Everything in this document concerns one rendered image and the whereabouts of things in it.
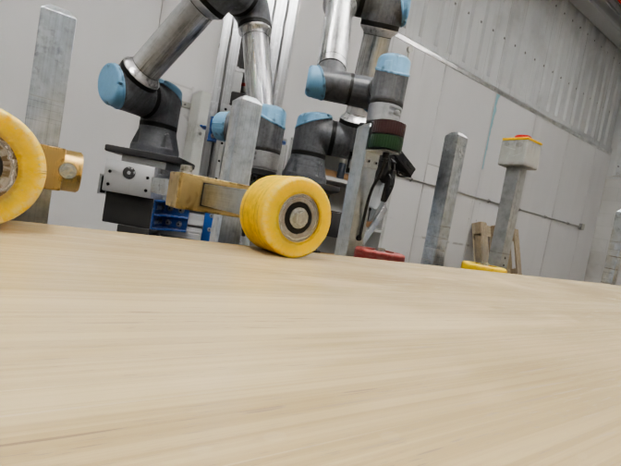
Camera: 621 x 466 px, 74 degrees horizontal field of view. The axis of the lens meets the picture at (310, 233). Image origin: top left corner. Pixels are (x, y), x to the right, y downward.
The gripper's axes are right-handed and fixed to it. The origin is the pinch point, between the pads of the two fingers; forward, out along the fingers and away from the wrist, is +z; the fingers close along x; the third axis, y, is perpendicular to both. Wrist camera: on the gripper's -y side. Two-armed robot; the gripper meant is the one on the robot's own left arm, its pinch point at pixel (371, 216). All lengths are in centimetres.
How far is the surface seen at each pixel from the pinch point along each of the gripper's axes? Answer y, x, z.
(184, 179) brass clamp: 47.7, 13.1, 0.5
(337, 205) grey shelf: -184, -247, -11
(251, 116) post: 39.1, 12.4, -10.6
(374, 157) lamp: 13.9, 12.6, -10.3
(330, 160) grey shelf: -166, -247, -51
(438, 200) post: -8.9, 10.3, -6.0
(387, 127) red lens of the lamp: 16.6, 17.4, -14.8
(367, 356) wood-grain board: 55, 59, 7
